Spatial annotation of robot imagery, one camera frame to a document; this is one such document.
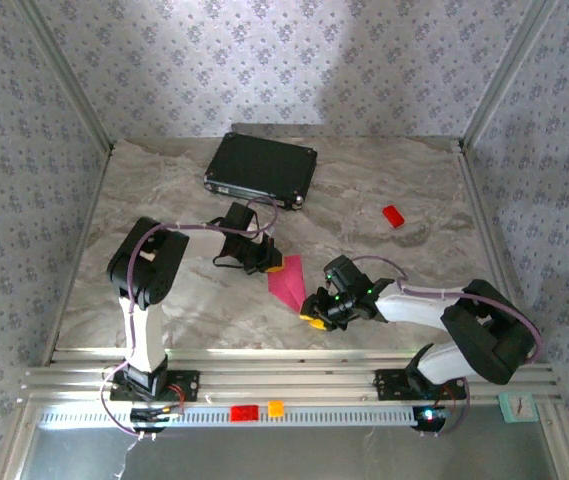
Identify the pink paper sheet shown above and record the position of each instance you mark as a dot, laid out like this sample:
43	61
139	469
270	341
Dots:
289	285

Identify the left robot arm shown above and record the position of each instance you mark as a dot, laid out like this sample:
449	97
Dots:
146	340

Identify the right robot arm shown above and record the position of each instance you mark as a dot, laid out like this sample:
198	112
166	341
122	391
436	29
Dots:
414	305

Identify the shiny metal sheet panel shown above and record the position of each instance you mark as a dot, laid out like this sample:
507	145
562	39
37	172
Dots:
289	455

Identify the black hard case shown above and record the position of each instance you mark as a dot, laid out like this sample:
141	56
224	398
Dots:
261	167

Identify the red toy brick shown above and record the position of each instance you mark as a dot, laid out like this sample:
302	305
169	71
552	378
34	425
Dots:
394	216

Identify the small orange block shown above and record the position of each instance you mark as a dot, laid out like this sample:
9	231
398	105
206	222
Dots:
276	409

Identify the shiny red rectangular block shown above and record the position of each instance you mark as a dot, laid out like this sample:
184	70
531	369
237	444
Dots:
244	413

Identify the right controller board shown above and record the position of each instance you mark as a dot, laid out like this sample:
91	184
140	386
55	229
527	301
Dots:
431	417

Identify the small teal clock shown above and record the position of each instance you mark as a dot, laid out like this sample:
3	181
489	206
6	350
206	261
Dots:
518	407

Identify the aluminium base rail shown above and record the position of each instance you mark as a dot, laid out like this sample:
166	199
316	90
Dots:
289	375

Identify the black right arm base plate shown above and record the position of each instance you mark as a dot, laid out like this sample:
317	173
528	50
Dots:
389	385

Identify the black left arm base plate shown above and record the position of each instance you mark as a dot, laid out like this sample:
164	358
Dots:
189	385

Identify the aluminium side rail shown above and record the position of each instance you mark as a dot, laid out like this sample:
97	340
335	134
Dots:
485	225
85	225

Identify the aluminium corner post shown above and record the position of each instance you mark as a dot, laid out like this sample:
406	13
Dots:
66	75
505	75

